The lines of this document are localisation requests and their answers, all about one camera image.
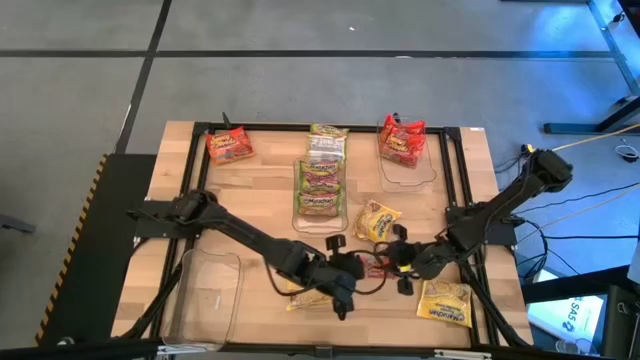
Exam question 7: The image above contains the clear plastic bin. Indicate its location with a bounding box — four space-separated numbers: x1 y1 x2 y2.
291 155 350 240
160 247 246 352
375 114 439 195

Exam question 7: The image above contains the yellow floor cable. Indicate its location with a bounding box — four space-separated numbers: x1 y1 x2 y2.
537 122 640 155

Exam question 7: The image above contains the black left wrist camera cable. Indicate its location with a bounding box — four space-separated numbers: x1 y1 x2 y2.
263 248 390 297

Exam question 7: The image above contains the grey chair base leg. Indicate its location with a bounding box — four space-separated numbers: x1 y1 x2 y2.
0 213 37 235

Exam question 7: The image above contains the yellow creamy chicken ramen pack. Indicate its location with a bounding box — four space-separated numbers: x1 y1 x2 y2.
284 279 335 312
416 278 475 330

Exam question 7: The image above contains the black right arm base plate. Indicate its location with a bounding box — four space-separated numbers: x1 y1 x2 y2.
446 203 520 248

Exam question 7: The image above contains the silver metal bracket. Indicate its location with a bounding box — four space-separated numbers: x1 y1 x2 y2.
156 342 217 357
433 348 494 360

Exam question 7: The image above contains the black aluminium table frame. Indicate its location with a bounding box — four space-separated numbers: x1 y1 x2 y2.
119 119 534 359

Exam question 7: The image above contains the black hazard-striped floor platform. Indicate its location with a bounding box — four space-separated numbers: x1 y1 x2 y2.
35 152 159 349

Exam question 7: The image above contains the black floor cable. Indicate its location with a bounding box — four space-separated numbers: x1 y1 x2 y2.
514 180 640 216
519 219 640 281

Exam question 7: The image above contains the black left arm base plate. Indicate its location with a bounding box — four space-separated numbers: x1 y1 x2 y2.
130 198 202 240

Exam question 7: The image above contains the black equipment box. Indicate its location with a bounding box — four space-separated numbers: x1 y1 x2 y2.
602 284 640 360

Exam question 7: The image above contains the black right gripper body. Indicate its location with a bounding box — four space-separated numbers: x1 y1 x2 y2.
388 239 459 281

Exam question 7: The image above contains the white coiled cable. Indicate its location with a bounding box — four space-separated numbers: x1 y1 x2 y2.
615 143 640 164

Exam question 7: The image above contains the black desk leg frame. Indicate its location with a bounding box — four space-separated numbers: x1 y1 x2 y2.
542 0 640 135

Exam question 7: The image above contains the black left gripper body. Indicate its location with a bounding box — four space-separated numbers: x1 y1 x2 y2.
319 252 366 301

